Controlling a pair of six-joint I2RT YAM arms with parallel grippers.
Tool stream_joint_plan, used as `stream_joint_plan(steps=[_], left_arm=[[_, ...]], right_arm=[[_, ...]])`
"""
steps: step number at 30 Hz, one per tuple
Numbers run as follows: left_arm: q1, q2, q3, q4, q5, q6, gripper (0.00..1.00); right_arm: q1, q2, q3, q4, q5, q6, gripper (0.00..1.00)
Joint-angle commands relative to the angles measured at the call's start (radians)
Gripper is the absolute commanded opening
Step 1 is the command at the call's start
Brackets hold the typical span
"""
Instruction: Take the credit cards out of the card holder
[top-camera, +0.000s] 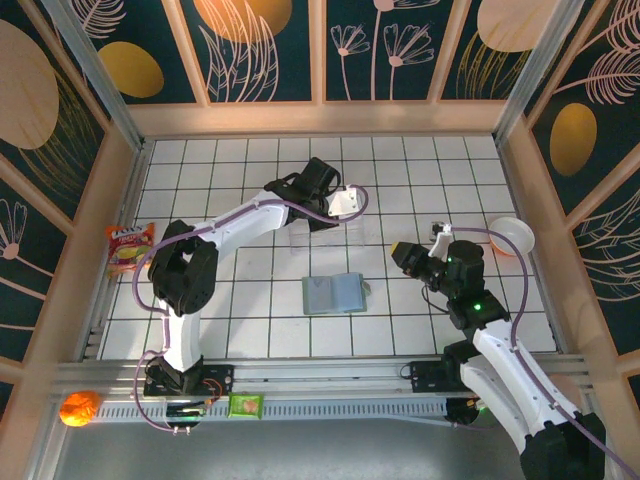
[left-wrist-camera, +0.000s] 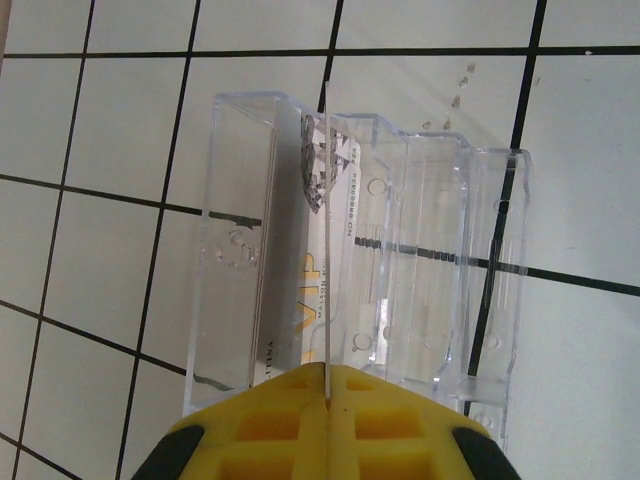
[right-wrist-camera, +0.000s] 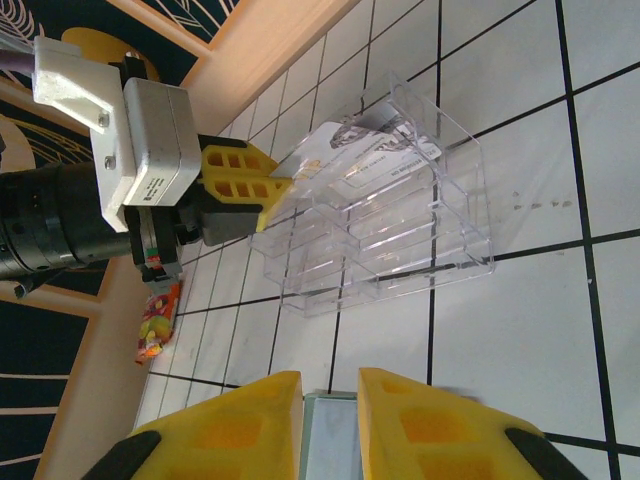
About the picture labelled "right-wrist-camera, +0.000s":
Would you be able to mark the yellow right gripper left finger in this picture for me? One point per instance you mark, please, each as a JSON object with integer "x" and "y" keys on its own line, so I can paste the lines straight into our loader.
{"x": 225, "y": 435}

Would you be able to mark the green card holder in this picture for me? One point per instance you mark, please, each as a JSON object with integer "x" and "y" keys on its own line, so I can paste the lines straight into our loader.
{"x": 330, "y": 440}

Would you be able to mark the white VIP card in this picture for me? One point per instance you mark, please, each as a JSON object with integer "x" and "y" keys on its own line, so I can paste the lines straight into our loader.
{"x": 320, "y": 155}
{"x": 395, "y": 131}

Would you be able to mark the clear acrylic card stand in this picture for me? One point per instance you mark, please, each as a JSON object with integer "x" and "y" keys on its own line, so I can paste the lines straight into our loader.
{"x": 400, "y": 240}

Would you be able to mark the red fruit snack packet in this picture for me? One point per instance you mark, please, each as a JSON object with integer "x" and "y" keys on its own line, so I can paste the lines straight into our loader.
{"x": 157, "y": 325}

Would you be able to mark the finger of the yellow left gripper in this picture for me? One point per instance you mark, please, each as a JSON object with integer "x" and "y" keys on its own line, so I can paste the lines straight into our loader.
{"x": 235, "y": 159}
{"x": 245, "y": 192}

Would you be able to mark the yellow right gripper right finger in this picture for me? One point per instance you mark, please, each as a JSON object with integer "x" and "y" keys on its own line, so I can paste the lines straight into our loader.
{"x": 450, "y": 435}

